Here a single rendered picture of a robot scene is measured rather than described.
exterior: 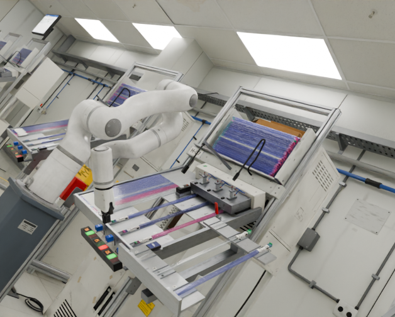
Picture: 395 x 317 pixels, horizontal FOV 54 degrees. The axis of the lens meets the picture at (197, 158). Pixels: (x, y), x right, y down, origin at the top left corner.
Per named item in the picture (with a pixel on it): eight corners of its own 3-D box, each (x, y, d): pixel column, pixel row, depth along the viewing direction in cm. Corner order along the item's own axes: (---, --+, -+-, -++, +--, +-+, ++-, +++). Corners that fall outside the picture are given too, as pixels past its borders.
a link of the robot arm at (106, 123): (80, 134, 153) (102, 148, 142) (75, 105, 147) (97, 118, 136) (179, 100, 181) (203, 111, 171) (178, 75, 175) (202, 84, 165)
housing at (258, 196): (252, 221, 199) (254, 195, 194) (194, 187, 235) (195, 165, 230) (263, 216, 204) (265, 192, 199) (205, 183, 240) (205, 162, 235)
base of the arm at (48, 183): (22, 194, 131) (58, 150, 134) (9, 175, 145) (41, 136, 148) (66, 218, 143) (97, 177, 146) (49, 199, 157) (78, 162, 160)
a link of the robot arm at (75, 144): (65, 154, 139) (106, 102, 142) (43, 137, 151) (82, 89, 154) (87, 170, 148) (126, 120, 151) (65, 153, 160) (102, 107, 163)
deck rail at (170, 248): (138, 270, 159) (137, 257, 157) (135, 267, 161) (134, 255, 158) (261, 218, 200) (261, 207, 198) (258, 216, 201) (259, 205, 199)
